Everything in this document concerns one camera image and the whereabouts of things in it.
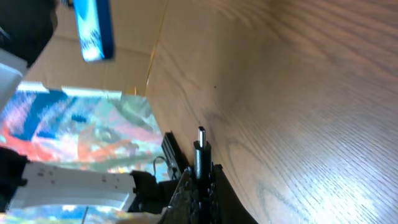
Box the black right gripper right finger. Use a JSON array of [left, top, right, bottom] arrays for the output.
[[208, 164, 257, 224]]

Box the black USB charging cable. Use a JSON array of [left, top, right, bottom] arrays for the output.
[[193, 126, 213, 224]]

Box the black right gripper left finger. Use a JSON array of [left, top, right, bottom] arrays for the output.
[[158, 168, 199, 224]]

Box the blue screen Galaxy smartphone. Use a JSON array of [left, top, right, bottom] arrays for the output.
[[73, 0, 114, 63]]

